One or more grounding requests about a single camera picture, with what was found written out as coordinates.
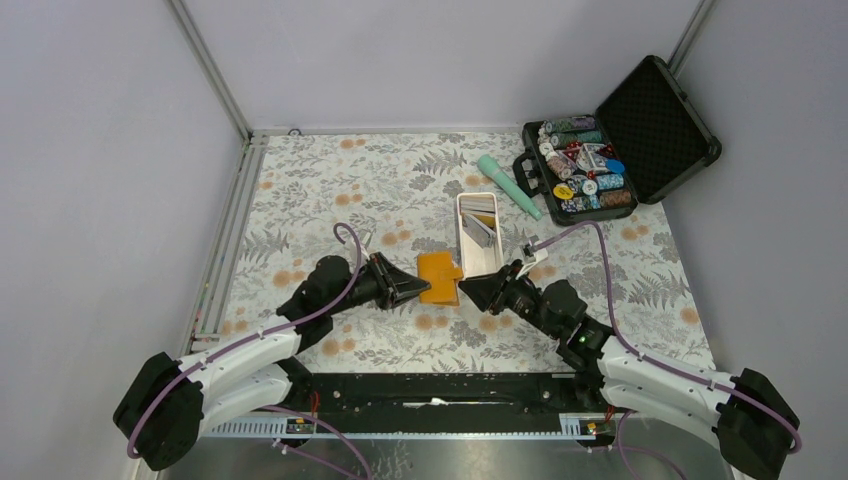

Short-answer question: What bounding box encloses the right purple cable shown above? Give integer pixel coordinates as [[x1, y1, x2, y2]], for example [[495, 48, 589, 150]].
[[523, 220, 804, 480]]

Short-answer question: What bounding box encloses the black poker chip case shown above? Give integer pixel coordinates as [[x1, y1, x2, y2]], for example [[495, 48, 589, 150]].
[[512, 55, 722, 226]]

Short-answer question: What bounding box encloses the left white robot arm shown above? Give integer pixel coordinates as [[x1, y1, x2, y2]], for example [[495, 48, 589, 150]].
[[113, 253, 431, 471]]

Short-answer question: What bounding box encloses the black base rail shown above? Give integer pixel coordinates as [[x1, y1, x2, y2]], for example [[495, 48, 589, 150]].
[[278, 370, 617, 439]]

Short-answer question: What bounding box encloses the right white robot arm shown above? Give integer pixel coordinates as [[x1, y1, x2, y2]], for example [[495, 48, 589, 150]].
[[458, 261, 801, 479]]

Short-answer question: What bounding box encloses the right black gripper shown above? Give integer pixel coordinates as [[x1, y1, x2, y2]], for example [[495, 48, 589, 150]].
[[457, 259, 562, 341]]

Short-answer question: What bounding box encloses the grey card in tray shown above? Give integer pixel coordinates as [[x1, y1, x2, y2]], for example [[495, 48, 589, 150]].
[[462, 214, 497, 248]]

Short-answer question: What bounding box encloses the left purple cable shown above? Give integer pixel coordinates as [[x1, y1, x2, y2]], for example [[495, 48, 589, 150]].
[[125, 222, 372, 480]]

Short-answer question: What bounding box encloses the white plastic tray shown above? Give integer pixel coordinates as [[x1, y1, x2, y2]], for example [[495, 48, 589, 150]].
[[455, 192, 504, 277]]

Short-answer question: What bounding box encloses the purple cable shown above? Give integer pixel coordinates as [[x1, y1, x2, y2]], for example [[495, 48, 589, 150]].
[[523, 220, 804, 480], [125, 222, 372, 480]]

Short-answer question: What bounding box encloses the orange leather card holder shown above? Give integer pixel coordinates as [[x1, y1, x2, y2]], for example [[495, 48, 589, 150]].
[[417, 251, 464, 307]]

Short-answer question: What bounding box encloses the floral table mat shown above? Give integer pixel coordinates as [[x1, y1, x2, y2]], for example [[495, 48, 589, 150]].
[[205, 133, 714, 373]]

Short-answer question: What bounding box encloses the mint green handle tool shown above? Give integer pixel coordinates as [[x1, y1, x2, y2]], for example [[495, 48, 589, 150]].
[[477, 154, 542, 220]]

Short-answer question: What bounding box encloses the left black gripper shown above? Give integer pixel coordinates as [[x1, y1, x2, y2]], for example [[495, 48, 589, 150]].
[[328, 253, 430, 316]]

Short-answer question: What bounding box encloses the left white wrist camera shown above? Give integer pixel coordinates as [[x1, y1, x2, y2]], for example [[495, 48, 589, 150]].
[[359, 231, 373, 257]]

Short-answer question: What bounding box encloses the cards stack in tray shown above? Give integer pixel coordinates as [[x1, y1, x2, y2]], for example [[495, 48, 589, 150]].
[[459, 196, 496, 217]]

